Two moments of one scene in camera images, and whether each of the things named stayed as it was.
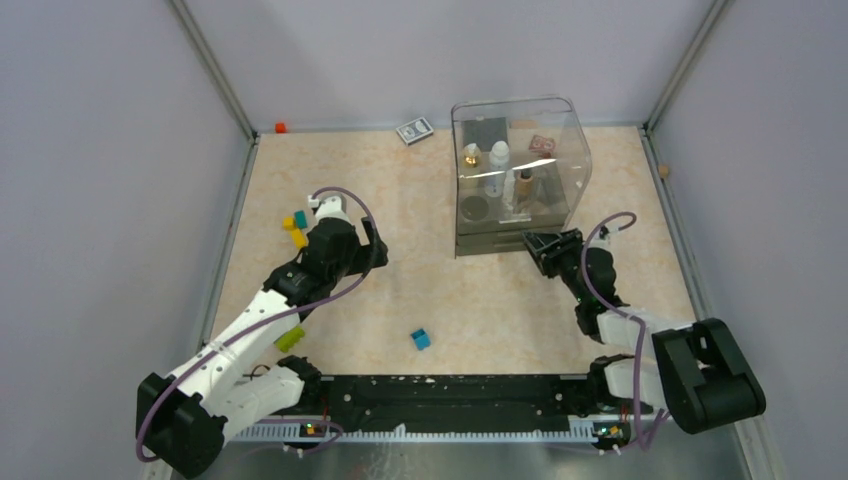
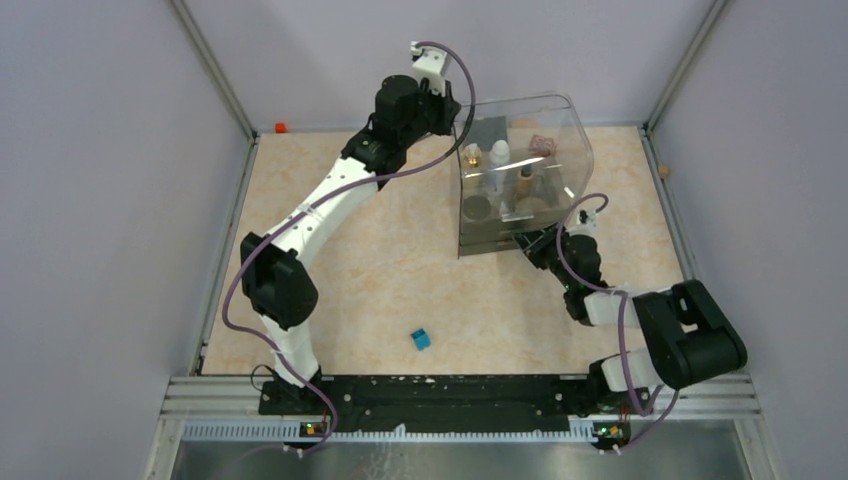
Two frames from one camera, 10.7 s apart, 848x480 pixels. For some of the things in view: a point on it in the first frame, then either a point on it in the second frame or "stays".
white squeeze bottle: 497,169 stays
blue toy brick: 422,338 stays
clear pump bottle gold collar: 472,156 stays
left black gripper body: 358,257 to 431,113
